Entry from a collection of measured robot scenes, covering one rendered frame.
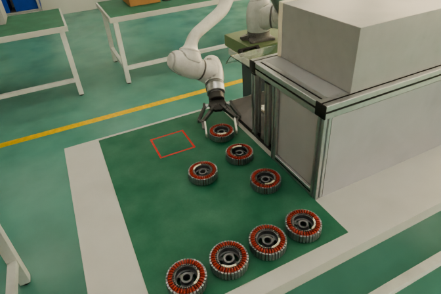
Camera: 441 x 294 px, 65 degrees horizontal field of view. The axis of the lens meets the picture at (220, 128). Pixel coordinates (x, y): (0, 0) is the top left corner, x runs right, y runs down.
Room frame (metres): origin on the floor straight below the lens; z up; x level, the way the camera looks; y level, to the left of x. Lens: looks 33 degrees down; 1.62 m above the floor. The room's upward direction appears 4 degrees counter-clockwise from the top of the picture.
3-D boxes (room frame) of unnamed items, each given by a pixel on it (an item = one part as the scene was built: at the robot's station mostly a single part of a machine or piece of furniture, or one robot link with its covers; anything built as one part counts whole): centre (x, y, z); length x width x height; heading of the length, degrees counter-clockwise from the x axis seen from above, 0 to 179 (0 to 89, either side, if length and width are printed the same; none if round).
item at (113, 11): (4.38, 0.20, 0.37); 2.20 x 0.90 x 0.75; 113
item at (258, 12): (2.33, -0.32, 1.00); 0.18 x 0.16 x 0.22; 65
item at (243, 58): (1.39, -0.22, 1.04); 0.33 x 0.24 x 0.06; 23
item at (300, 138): (0.98, -0.26, 0.91); 0.28 x 0.03 x 0.32; 23
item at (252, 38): (2.32, -0.29, 0.86); 0.22 x 0.18 x 0.06; 104
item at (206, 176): (1.01, 0.08, 0.77); 0.11 x 0.11 x 0.04
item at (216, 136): (1.28, 0.00, 0.77); 0.11 x 0.11 x 0.04
